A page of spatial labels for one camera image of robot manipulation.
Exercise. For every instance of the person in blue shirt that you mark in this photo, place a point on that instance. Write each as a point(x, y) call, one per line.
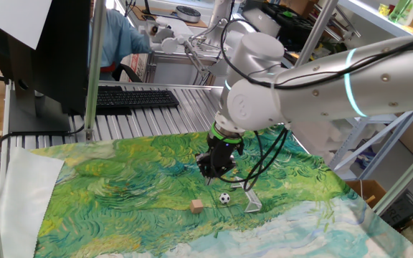
point(120, 39)

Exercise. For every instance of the white toy soccer goal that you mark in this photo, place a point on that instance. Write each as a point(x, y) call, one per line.
point(252, 201)

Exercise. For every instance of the small brown cardboard box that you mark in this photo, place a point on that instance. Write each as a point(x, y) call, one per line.
point(366, 190)

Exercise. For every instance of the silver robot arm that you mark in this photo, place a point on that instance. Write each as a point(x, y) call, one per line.
point(335, 89)

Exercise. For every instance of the black plastic crate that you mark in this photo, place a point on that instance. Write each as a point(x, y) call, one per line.
point(403, 209)

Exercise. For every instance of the painted landscape table cloth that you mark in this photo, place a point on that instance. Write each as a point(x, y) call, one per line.
point(138, 186)

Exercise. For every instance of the black computer keyboard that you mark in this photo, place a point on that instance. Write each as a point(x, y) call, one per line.
point(135, 98)

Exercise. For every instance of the round black device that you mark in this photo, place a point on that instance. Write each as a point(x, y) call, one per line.
point(188, 14)

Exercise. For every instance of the white paper sheet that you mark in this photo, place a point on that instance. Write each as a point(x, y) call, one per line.
point(16, 21)

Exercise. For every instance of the silver aluminium case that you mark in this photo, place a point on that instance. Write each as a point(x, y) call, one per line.
point(178, 71)

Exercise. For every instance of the white fabric sheet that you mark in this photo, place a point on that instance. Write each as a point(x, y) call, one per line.
point(23, 200)

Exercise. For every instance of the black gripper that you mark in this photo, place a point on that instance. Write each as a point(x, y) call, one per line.
point(224, 156)

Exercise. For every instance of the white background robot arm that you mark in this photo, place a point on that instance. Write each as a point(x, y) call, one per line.
point(167, 43)

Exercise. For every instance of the small wooden cube block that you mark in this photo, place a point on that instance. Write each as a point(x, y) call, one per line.
point(196, 206)

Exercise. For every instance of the green transparent bottle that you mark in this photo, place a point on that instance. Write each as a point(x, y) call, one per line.
point(400, 10)

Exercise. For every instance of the black office chair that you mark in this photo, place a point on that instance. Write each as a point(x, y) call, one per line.
point(127, 71)

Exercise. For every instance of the grey metal shelf frame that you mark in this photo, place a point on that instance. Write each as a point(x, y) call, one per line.
point(375, 143)

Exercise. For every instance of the small toy soccer ball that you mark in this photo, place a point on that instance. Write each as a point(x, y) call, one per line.
point(224, 198)

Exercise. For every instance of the black computer monitor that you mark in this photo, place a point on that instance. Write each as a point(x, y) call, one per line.
point(59, 61)

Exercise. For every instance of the black tool case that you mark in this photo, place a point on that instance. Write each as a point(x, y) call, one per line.
point(292, 25)

